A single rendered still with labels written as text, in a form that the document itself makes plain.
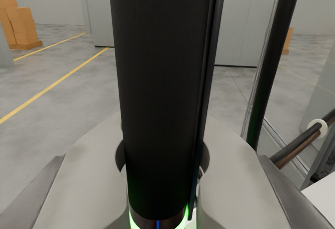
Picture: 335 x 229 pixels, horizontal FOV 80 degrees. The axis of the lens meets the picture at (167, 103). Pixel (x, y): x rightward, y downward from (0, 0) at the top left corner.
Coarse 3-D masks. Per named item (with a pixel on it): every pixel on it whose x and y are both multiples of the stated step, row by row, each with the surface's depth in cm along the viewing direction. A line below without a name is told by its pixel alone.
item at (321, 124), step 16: (288, 0) 11; (288, 16) 12; (272, 32) 12; (272, 48) 13; (272, 64) 13; (272, 80) 14; (256, 96) 14; (256, 112) 15; (256, 128) 16; (320, 128) 30; (256, 144) 17; (288, 144) 26; (272, 160) 23
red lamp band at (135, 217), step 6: (186, 204) 11; (132, 210) 11; (180, 210) 10; (132, 216) 11; (138, 216) 10; (174, 216) 10; (180, 216) 11; (138, 222) 10; (144, 222) 10; (150, 222) 10; (156, 222) 10; (162, 222) 10; (168, 222) 10; (174, 222) 10; (180, 222) 11; (144, 228) 10; (150, 228) 10; (156, 228) 10; (162, 228) 10; (168, 228) 10
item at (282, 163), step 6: (330, 120) 33; (318, 132) 30; (312, 138) 29; (306, 144) 28; (294, 150) 26; (300, 150) 27; (288, 156) 26; (294, 156) 26; (282, 162) 25; (288, 162) 25; (282, 168) 25
